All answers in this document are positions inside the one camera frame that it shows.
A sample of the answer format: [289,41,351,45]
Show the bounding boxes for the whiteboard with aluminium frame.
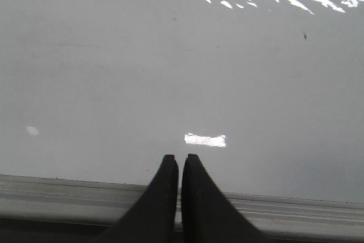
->
[1,0,363,241]

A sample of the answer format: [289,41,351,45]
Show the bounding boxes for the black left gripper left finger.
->
[94,154,179,242]

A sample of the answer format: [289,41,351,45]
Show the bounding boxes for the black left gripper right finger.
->
[181,154,270,242]

